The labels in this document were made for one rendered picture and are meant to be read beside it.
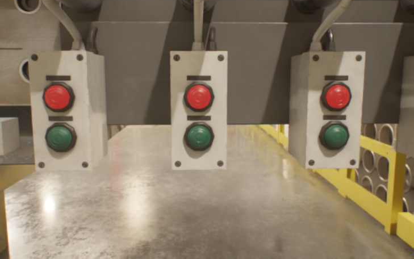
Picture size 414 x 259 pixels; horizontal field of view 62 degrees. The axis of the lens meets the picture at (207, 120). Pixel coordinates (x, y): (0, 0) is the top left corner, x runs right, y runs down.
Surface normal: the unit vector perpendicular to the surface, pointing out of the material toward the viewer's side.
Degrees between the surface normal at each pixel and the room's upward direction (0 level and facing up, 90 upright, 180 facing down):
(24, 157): 90
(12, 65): 90
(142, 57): 90
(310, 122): 90
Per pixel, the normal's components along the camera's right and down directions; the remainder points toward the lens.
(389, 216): -1.00, 0.00
